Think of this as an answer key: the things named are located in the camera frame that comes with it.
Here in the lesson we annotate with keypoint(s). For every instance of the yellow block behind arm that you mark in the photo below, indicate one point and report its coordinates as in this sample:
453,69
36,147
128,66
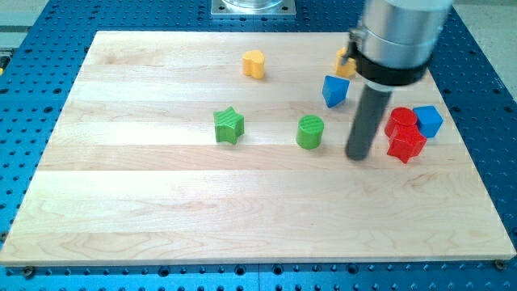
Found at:
344,66

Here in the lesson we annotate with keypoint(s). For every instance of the wooden board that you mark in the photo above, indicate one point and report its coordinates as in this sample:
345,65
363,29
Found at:
133,174

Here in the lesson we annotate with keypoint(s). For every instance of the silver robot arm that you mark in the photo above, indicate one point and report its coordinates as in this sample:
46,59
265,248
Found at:
392,46

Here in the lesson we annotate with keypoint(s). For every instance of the blue perforated table plate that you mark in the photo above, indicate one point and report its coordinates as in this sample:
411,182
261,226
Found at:
42,71

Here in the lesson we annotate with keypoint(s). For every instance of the blue triangle block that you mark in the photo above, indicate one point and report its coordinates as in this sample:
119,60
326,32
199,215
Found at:
334,90

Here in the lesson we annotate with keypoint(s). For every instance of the red star block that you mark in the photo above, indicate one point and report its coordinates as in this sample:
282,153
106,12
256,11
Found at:
406,142

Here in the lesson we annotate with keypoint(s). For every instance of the yellow heart block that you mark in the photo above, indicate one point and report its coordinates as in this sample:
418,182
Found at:
253,62

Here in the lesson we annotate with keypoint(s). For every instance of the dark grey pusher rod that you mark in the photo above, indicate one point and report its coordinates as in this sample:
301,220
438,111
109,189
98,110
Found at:
372,104

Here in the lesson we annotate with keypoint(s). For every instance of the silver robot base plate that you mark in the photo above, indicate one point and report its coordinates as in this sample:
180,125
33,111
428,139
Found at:
252,7

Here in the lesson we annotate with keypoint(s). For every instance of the green cylinder block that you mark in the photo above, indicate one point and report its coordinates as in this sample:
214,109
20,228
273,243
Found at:
309,132

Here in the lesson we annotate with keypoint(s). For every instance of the green star block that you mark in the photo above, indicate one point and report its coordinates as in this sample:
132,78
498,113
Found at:
229,125

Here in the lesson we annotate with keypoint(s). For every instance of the red cylinder block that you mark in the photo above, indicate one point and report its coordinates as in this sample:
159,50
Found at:
400,116

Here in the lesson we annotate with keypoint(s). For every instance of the blue cube block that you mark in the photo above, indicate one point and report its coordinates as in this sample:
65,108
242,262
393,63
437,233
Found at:
429,120

